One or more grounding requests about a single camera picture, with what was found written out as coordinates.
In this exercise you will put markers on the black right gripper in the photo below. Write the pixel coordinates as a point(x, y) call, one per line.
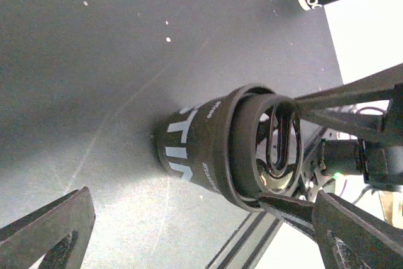
point(347, 236)

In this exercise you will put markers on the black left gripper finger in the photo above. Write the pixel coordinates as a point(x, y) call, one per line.
point(58, 233)

